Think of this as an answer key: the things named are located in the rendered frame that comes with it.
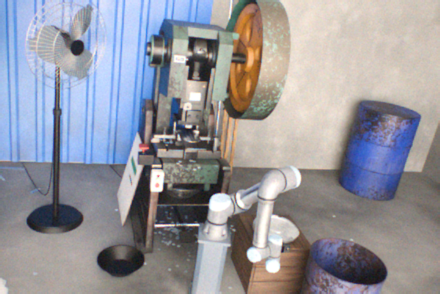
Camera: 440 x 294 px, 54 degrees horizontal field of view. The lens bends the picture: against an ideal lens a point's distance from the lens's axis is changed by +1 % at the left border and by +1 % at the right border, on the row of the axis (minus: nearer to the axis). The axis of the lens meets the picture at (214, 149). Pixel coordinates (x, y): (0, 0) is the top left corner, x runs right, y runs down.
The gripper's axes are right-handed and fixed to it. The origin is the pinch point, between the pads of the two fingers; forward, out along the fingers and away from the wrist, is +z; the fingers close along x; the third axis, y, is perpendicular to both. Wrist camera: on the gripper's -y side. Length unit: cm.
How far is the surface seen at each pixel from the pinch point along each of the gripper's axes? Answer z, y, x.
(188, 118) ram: 39, 66, -55
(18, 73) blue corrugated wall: 112, 223, -50
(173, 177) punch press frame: 27, 70, -16
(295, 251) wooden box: -0.3, -14.6, 7.5
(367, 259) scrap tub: -10, -54, -1
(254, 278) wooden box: -6.5, 7.2, 27.3
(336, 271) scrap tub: -2.3, -41.5, 14.5
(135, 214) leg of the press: 59, 99, 33
